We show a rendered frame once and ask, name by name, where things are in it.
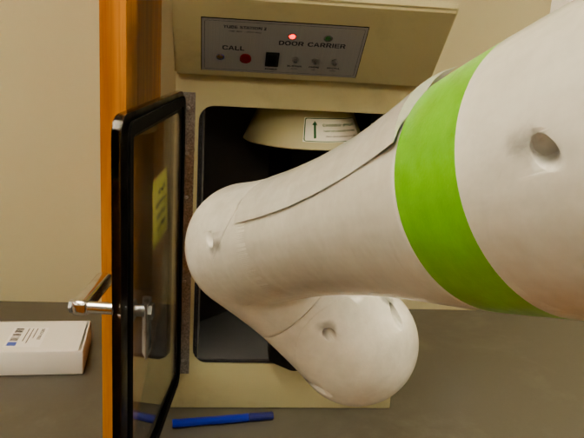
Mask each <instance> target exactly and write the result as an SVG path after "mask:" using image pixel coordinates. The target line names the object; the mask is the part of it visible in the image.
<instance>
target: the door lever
mask: <svg viewBox="0 0 584 438"><path fill-rule="evenodd" d="M110 286H111V274H110V273H102V272H101V273H98V274H97V275H96V276H95V277H94V278H93V279H92V280H91V282H90V283H89V284H88V285H87V286H86V287H85V288H84V289H83V290H82V292H81V293H80V294H79V295H78V296H77V297H76V298H75V299H70V300H69V305H68V311H69V313H72V314H73V315H78V316H85V315H87V314H102V315H112V302H99V300H100V298H101V297H102V296H103V294H104V293H105V292H106V291H107V290H108V288H109V287H110Z"/></svg>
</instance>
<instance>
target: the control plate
mask: <svg viewBox="0 0 584 438"><path fill-rule="evenodd" d="M368 30H369V27H361V26H347V25H333V24H319V23H292V22H278V21H264V20H250V19H236V18H222V17H201V70H224V71H240V72H256V73H272V74H288V75H304V76H335V77H351V78H356V74H357V71H358V68H359V64H360V61H361V58H362V52H363V49H364V46H365V43H366V39H367V36H368ZM290 33H295V34H296V35H297V38H296V39H295V40H290V39H289V38H288V35H289V34H290ZM325 36H332V37H333V40H332V41H331V42H325V41H324V37H325ZM266 52H276V53H280V56H279V62H278V67H267V66H265V59H266ZM220 53H221V54H224V56H225V57H224V59H223V60H218V59H217V58H216V55H217V54H220ZM242 54H249V55H250V56H251V61H250V62H249V63H242V62H241V61H240V55H242ZM293 57H298V58H299V62H297V63H294V62H292V58H293ZM314 58H317V59H319V62H318V64H316V65H314V64H313V63H311V62H312V59H314ZM334 59H336V60H338V61H339V62H338V64H337V65H336V66H334V65H333V64H332V63H331V61H332V60H334Z"/></svg>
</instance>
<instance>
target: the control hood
mask: <svg viewBox="0 0 584 438"><path fill-rule="evenodd" d="M171 3H172V23H173V41H174V60H175V71H177V73H181V74H197V75H213V76H245V77H260V78H277V79H293V80H309V81H325V82H342V83H373V84H390V85H406V86H419V85H420V84H421V83H423V82H425V81H426V80H428V79H429V78H430V77H431V76H432V75H433V73H434V70H435V66H436V64H437V62H438V60H439V58H440V55H441V52H442V50H443V47H444V45H445V43H446V41H447V39H448V35H449V32H450V31H451V29H452V26H453V24H454V21H455V18H456V16H457V14H458V11H459V6H460V5H457V3H454V2H441V1H428V0H171ZM201 17H222V18H236V19H250V20H264V21H278V22H292V23H319V24H333V25H347V26H361V27H369V30H368V36H367V39H366V43H365V46H364V49H363V52H362V58H361V61H360V64H359V68H358V71H357V74H356V78H351V77H335V76H304V75H288V74H272V73H256V72H240V71H224V70H201Z"/></svg>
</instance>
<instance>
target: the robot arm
mask: <svg viewBox="0 0 584 438"><path fill-rule="evenodd" d="M456 67H457V66H456ZM456 67H454V68H456ZM454 68H451V69H448V70H444V71H442V72H440V73H438V74H436V75H434V76H432V77H430V78H429V79H428V80H426V81H425V82H423V83H421V84H420V85H419V86H418V87H417V88H416V89H415V90H413V91H412V92H411V93H410V94H409V95H407V96H406V97H405V98H404V99H403V100H401V101H400V102H399V103H398V104H396V106H394V108H392V109H391V110H390V111H388V112H387V113H386V114H385V115H383V116H382V117H380V118H379V119H378V120H377V121H375V122H374V123H372V124H371V125H369V126H368V127H367V128H366V129H364V130H363V131H361V132H360V133H358V134H357V135H355V136H353V137H352V138H350V139H349V140H347V141H346V142H345V143H343V144H341V145H339V146H337V147H336V148H334V149H332V150H331V151H329V152H327V153H325V154H324V155H322V156H319V157H317V158H316V159H314V160H312V161H310V162H307V163H304V164H303V165H300V166H298V167H296V168H293V169H290V170H288V171H285V172H282V173H280V174H277V175H275V176H271V177H269V178H266V179H262V180H258V181H254V182H241V183H236V184H232V185H229V186H227V187H224V188H222V189H219V190H217V191H216V192H215V193H213V194H212V195H210V196H209V197H208V198H207V199H205V200H204V201H203V202H202V203H201V205H200V206H199V207H198V208H197V210H196V212H195V213H194V215H193V216H192V218H191V220H190V222H189V226H188V228H187V232H186V236H185V256H186V262H187V265H188V268H189V272H190V274H191V275H192V277H193V279H194V280H195V282H196V284H197V285H198V287H199V288H200V289H201V290H202V291H203V292H204V293H205V294H206V295H207V296H208V297H210V298H211V299H212V300H214V301H215V302H217V303H218V304H220V305H221V306H223V307H224V308H226V309H227V310H228V311H229V312H231V313H232V314H233V315H235V316H236V317H238V318H239V319H240V320H242V321H243V322H245V323H246V324H247V325H249V326H250V327H251V328H252V329H253V330H254V331H256V332H257V333H258V334H259V335H261V336H262V337H263V338H264V339H265V340H266V341H267V342H268V343H270V344H271V345H272V346H273V347H274V348H275V349H276V350H277V351H278V352H279V353H280V354H281V355H282V356H283V357H284V358H285V359H286V360H287V361H288V362H289V363H290V364H291V365H292V366H293V367H294V368H295V369H296V370H297V371H298V372H299V373H300V374H301V376H302V377H303V378H304V379H305V380H306V381H307V383H308V384H309V385H310V386H311V387H312V388H313V389H314V390H315V391H316V392H317V393H319V394H320V395H322V396H323V397H325V398H327V399H329V400H330V401H332V402H335V403H338V404H341V405H345V406H350V407H364V406H369V405H374V404H376V403H379V402H383V401H385V400H387V399H388V398H389V397H391V396H392V395H394V394H395V393H396V392H398V391H399V390H400V389H401V388H402V387H403V386H404V384H405V383H406V382H407V381H408V379H409V377H410V376H411V374H412V372H413V370H414V368H415V364H416V361H417V357H418V352H419V337H418V332H417V327H416V325H415V321H414V318H413V316H412V315H411V313H410V312H409V310H408V308H407V306H406V305H405V304H404V303H403V301H402V300H401V299H406V300H412V301H418V302H428V303H433V304H439V305H445V306H451V307H457V308H464V309H476V310H483V311H490V312H498V313H506V314H515V315H530V316H540V317H550V318H561V319H570V320H581V321H584V0H573V1H571V2H570V3H567V4H565V5H564V6H562V7H560V8H559V9H557V10H555V11H553V12H551V13H550V14H548V15H546V16H544V17H543V18H541V19H539V20H538V21H536V22H534V23H532V24H530V25H529V26H528V27H526V28H524V29H523V30H520V31H518V32H517V33H515V34H513V35H512V36H510V37H509V38H507V39H505V40H504V41H502V42H500V43H498V44H496V45H495V46H494V47H492V48H491V49H489V50H487V51H485V52H483V53H482V54H480V55H479V56H477V57H476V58H474V59H472V60H471V61H469V62H468V63H465V64H464V65H462V66H461V67H460V68H458V69H457V70H455V71H453V72H452V73H450V74H448V73H449V72H451V71H452V70H453V69H454Z"/></svg>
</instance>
